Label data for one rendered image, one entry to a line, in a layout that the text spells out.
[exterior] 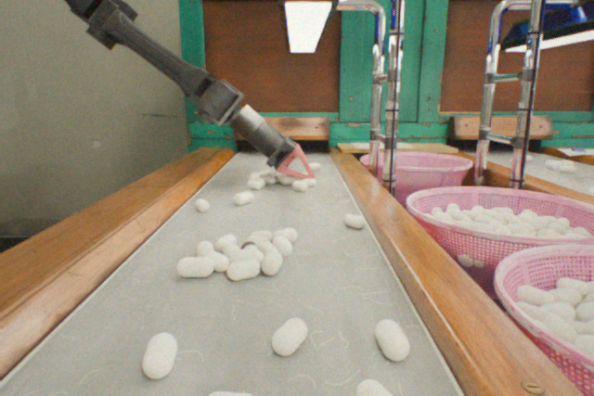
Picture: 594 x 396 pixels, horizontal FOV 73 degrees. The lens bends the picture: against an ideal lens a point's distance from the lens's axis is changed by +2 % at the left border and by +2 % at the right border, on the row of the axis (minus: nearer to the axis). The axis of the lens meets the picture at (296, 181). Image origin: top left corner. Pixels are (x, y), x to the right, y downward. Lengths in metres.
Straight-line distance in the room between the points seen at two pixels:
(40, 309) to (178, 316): 0.11
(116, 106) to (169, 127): 0.30
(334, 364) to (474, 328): 0.10
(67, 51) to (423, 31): 1.87
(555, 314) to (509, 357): 0.12
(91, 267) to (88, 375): 0.16
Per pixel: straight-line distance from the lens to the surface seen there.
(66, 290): 0.43
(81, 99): 2.53
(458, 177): 0.98
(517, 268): 0.46
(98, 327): 0.39
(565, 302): 0.45
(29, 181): 2.75
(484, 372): 0.29
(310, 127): 1.25
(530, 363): 0.31
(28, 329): 0.39
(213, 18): 1.35
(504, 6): 1.00
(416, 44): 1.36
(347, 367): 0.31
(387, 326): 0.32
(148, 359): 0.30
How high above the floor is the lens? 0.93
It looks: 12 degrees down
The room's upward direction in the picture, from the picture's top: straight up
